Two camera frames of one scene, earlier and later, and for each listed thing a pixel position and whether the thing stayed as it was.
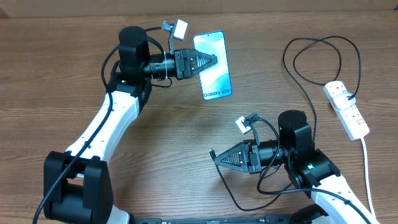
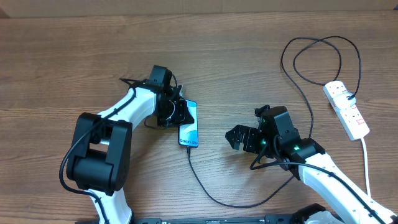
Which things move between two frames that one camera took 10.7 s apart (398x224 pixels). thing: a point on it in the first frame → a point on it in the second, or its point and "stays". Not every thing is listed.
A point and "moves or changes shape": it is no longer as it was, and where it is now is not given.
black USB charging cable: (308, 39) moves or changes shape
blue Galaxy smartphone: (215, 81) → (188, 134)
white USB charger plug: (341, 101) stays
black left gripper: (183, 63) → (181, 118)
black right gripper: (254, 165) → (250, 134)
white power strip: (354, 126) stays
